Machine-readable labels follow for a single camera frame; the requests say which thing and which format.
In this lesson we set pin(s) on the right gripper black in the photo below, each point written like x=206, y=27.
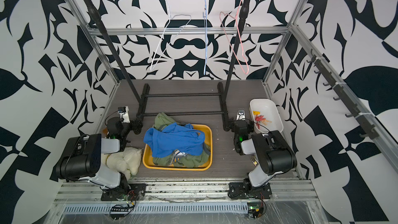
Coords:
x=232, y=123

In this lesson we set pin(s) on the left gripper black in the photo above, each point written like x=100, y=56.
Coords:
x=134, y=126

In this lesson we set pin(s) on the beige wooden clothespin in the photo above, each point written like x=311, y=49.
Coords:
x=266, y=121

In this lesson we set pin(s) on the blue tank top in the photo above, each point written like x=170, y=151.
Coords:
x=175, y=137

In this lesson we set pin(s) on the dark green printed tank top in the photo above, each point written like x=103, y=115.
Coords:
x=178, y=158

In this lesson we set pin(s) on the pink wire hanger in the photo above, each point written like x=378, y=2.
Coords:
x=237, y=38

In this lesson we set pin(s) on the blue wire hanger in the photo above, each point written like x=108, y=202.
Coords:
x=205, y=18

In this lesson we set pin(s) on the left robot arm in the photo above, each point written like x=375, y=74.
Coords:
x=81, y=158

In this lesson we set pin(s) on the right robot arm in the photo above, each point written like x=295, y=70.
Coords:
x=273, y=154

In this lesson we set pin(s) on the white plastic bin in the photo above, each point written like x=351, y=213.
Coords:
x=268, y=109

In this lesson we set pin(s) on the yellow plastic tray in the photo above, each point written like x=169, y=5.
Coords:
x=147, y=159

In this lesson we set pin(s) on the white plush dog toy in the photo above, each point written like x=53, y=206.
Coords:
x=126, y=162

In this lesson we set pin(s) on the small round alarm clock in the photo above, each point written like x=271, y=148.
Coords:
x=255, y=161

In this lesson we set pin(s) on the black clothes rack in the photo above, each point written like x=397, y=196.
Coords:
x=142, y=98

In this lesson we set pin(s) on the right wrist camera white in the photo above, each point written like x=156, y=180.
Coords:
x=241, y=114

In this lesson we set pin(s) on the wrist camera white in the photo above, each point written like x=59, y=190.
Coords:
x=241, y=114
x=124, y=114

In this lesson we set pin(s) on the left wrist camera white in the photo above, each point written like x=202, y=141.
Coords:
x=124, y=114

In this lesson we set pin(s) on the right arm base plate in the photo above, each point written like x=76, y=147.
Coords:
x=241, y=191

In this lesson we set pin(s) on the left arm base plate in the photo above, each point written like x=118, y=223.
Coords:
x=133, y=192

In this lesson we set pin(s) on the right electronics board with wires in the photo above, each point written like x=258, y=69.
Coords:
x=256, y=209

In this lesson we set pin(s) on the electronics board with wires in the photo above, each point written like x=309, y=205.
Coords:
x=256, y=209
x=120, y=211

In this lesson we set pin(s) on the left electronics board with wires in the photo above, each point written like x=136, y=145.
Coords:
x=120, y=211

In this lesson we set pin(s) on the black wall hook rail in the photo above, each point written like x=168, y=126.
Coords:
x=345, y=95

